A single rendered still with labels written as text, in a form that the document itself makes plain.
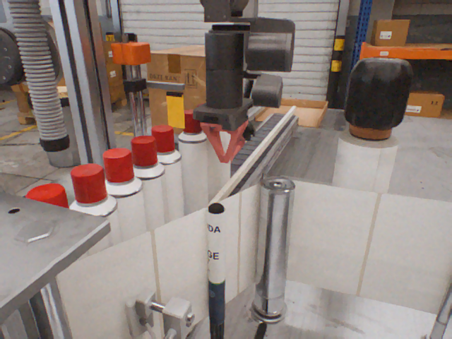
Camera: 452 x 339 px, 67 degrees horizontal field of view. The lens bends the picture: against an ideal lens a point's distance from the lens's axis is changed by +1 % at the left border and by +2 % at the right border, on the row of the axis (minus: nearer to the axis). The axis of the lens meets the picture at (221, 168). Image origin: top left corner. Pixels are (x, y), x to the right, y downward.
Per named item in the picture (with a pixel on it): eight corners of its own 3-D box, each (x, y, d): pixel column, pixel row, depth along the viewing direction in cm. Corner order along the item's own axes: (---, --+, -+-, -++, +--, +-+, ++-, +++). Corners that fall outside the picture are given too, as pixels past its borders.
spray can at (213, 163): (212, 210, 67) (211, 109, 59) (190, 204, 69) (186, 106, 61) (224, 199, 71) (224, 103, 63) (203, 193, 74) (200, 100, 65)
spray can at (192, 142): (202, 223, 63) (199, 116, 55) (177, 218, 65) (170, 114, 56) (212, 210, 67) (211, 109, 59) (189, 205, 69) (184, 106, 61)
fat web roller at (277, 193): (281, 328, 42) (294, 196, 34) (246, 317, 44) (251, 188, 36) (289, 302, 46) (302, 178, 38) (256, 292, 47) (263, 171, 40)
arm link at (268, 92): (241, 63, 85) (234, 46, 76) (287, 66, 82) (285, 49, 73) (233, 109, 83) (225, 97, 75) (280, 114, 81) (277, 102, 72)
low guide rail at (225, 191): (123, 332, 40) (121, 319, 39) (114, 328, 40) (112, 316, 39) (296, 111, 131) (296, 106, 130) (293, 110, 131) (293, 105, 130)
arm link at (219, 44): (211, 23, 51) (198, 25, 46) (256, 23, 49) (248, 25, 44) (212, 70, 54) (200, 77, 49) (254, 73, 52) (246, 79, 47)
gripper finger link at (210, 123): (252, 155, 60) (253, 102, 56) (239, 171, 54) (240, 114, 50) (217, 150, 62) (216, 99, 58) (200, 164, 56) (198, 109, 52)
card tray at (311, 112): (318, 128, 132) (319, 118, 130) (253, 121, 141) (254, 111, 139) (327, 109, 157) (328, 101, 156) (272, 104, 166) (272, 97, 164)
